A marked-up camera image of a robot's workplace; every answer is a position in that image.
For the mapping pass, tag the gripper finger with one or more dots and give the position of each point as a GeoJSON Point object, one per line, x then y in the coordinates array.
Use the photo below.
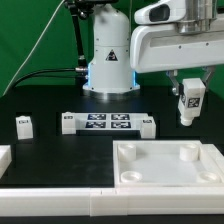
{"type": "Point", "coordinates": [209, 72]}
{"type": "Point", "coordinates": [174, 83]}

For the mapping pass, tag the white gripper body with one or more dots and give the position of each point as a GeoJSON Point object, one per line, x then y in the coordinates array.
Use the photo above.
{"type": "Point", "coordinates": [162, 48]}

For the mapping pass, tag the white square table top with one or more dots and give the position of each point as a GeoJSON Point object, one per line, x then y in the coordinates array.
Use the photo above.
{"type": "Point", "coordinates": [153, 163]}

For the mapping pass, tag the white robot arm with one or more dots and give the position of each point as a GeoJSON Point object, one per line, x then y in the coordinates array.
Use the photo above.
{"type": "Point", "coordinates": [110, 75]}

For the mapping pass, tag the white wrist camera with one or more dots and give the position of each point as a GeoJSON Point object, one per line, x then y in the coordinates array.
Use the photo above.
{"type": "Point", "coordinates": [163, 11]}

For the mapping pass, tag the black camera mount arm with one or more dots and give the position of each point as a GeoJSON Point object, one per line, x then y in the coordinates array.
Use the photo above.
{"type": "Point", "coordinates": [81, 10]}

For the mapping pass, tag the white right fence wall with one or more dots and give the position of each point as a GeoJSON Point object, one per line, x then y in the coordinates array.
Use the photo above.
{"type": "Point", "coordinates": [214, 160]}

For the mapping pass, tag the white fence wall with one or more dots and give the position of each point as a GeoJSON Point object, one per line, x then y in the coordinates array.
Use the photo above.
{"type": "Point", "coordinates": [214, 160]}
{"type": "Point", "coordinates": [5, 158]}
{"type": "Point", "coordinates": [111, 202]}

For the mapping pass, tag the white marker base plate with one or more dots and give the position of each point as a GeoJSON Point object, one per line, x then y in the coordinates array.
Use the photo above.
{"type": "Point", "coordinates": [109, 121]}

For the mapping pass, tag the white front fence wall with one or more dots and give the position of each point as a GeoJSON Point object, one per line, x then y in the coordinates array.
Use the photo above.
{"type": "Point", "coordinates": [111, 202]}

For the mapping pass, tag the white left fence wall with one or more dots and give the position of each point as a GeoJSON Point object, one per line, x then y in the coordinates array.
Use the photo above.
{"type": "Point", "coordinates": [5, 158]}

